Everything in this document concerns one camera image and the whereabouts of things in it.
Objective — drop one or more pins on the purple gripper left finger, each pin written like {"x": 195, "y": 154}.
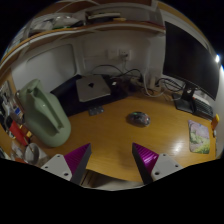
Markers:
{"x": 71, "y": 166}

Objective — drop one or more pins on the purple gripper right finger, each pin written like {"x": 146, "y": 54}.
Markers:
{"x": 153, "y": 166}

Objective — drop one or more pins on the dark computer mouse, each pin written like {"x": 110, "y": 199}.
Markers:
{"x": 139, "y": 119}

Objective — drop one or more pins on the colourful picture mouse pad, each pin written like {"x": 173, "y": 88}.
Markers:
{"x": 199, "y": 139}

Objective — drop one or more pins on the grey round cup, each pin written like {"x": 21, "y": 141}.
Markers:
{"x": 33, "y": 154}

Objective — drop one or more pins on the green watering can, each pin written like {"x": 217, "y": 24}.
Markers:
{"x": 43, "y": 114}

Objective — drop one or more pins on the small grey card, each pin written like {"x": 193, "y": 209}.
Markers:
{"x": 95, "y": 110}

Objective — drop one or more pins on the red box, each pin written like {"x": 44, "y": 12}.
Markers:
{"x": 17, "y": 132}

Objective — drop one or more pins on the black keyboard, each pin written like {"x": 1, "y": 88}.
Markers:
{"x": 193, "y": 106}

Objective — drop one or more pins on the silver laptop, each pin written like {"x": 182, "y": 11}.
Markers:
{"x": 92, "y": 87}

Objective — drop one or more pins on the white power strip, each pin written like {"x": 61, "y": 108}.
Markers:
{"x": 151, "y": 83}

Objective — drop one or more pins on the black desk mat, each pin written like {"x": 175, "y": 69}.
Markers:
{"x": 68, "y": 96}

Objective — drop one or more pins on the black computer monitor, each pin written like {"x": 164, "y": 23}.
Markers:
{"x": 187, "y": 60}

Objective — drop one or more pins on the white wall socket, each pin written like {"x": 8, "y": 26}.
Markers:
{"x": 115, "y": 54}

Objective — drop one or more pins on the wooden wall shelf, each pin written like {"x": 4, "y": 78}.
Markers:
{"x": 73, "y": 18}

